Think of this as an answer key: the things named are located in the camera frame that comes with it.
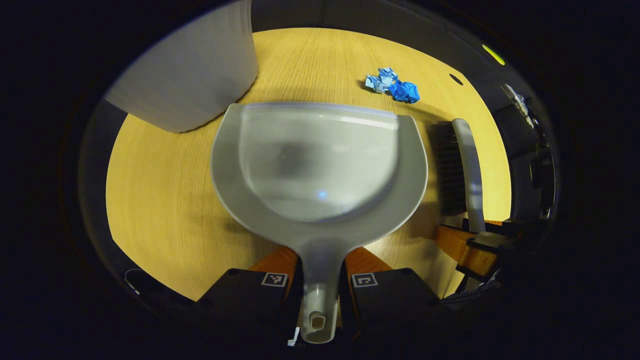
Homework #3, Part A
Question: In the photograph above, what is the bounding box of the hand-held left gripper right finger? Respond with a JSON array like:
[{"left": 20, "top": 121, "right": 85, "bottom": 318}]
[{"left": 341, "top": 247, "right": 446, "bottom": 343}]

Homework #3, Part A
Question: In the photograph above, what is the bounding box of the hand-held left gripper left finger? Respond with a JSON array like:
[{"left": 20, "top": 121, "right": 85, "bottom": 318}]
[{"left": 197, "top": 245, "right": 304, "bottom": 343}]

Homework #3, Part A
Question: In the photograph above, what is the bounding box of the small grey broom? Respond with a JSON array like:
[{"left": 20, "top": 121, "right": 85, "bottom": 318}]
[{"left": 430, "top": 118, "right": 487, "bottom": 234}]

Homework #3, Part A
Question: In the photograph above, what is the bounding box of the small grey dustpan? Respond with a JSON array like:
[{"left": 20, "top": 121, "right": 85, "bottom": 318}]
[{"left": 211, "top": 101, "right": 429, "bottom": 345}]

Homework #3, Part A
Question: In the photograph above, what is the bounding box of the dark blue paper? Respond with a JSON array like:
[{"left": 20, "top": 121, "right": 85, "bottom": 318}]
[{"left": 388, "top": 80, "right": 421, "bottom": 104}]

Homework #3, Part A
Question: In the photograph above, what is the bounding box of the light blue paper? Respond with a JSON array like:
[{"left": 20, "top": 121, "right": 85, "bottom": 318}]
[{"left": 364, "top": 67, "right": 399, "bottom": 94}]

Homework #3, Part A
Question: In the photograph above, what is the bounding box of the grey garbage bin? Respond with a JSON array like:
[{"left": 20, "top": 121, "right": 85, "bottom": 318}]
[{"left": 105, "top": 0, "right": 259, "bottom": 134}]

